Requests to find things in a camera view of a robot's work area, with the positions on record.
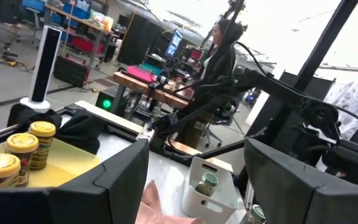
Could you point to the office chair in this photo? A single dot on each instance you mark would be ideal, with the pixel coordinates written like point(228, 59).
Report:
point(225, 116)

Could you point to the white patterned sheet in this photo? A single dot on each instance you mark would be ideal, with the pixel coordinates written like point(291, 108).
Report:
point(353, 102)

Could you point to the lit computer monitor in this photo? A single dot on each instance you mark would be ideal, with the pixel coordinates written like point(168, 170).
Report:
point(173, 43)

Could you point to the beige cloth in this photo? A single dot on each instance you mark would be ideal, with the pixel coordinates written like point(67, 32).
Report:
point(149, 205)

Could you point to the wooden workbench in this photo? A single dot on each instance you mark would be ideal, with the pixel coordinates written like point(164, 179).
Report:
point(154, 91)

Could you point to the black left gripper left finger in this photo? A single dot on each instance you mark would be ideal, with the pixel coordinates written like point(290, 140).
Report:
point(73, 202)

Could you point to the green lid spice jar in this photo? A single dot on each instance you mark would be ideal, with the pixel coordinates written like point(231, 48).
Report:
point(256, 215)
point(207, 184)

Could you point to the pink box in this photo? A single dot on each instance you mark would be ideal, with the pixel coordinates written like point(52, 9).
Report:
point(140, 74)

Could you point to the person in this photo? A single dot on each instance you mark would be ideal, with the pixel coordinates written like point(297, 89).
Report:
point(219, 62)

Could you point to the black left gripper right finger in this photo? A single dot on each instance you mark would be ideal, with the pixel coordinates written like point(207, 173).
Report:
point(322, 205)

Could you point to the black divider panel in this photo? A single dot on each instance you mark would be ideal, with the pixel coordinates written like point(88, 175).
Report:
point(138, 37)

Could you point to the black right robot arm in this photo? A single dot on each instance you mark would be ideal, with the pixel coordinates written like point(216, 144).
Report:
point(278, 90)

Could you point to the black computer green light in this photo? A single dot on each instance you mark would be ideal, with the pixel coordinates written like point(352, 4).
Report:
point(107, 103)

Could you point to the black cloth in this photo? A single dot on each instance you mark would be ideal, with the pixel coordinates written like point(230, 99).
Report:
point(79, 130)

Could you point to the yellow plastic tray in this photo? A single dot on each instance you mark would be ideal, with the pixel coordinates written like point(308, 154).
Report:
point(64, 161)

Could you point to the blue storage bin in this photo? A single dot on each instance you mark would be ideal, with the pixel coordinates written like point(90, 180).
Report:
point(78, 12)

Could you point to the black case pink trim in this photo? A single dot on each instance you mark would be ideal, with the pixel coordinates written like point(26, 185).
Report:
point(71, 71)

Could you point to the black white tower stand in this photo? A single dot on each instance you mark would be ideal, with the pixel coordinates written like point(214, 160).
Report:
point(43, 62)

